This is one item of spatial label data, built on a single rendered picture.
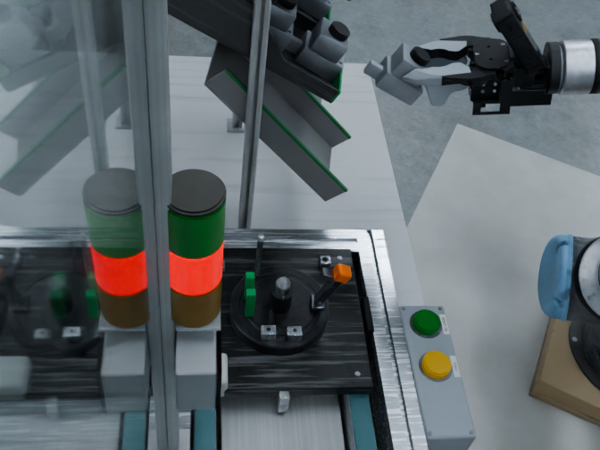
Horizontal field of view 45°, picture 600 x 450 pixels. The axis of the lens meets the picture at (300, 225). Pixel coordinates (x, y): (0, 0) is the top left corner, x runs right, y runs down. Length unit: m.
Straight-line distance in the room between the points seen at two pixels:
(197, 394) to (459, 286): 0.68
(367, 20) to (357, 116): 1.95
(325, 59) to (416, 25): 2.48
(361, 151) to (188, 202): 0.92
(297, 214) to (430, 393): 0.45
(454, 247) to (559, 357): 0.28
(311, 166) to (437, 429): 0.42
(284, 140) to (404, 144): 1.77
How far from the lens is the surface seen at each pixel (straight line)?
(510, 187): 1.49
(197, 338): 0.70
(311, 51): 1.03
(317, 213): 1.32
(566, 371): 1.19
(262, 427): 1.02
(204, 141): 1.44
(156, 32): 0.46
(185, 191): 0.57
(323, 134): 1.24
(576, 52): 1.07
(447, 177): 1.46
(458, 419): 1.02
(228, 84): 1.03
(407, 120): 2.94
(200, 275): 0.61
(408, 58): 1.05
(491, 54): 1.06
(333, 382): 1.00
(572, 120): 3.24
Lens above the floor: 1.83
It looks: 48 degrees down
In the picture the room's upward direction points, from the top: 10 degrees clockwise
